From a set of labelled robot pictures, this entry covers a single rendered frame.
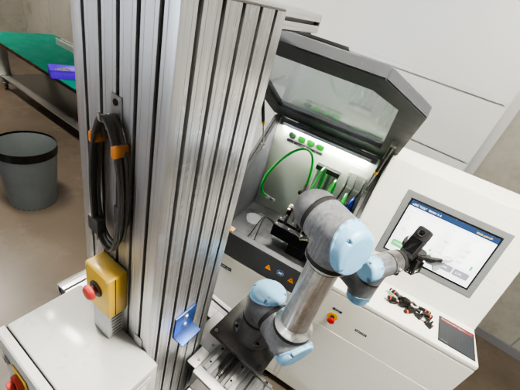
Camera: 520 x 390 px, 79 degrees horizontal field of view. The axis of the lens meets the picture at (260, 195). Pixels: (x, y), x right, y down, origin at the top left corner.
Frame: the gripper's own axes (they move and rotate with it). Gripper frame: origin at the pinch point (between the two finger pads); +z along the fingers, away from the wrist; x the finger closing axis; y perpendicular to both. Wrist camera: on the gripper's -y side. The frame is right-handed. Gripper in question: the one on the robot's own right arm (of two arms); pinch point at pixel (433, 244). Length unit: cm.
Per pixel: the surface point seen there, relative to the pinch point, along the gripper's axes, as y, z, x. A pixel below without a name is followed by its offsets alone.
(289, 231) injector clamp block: 39, -6, -68
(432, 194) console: -4.3, 34.4, -24.4
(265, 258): 47, -24, -60
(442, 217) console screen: 3.9, 37.3, -17.1
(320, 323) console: 72, -3, -30
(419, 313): 46, 25, -2
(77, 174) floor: 106, -98, -300
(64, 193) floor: 110, -111, -269
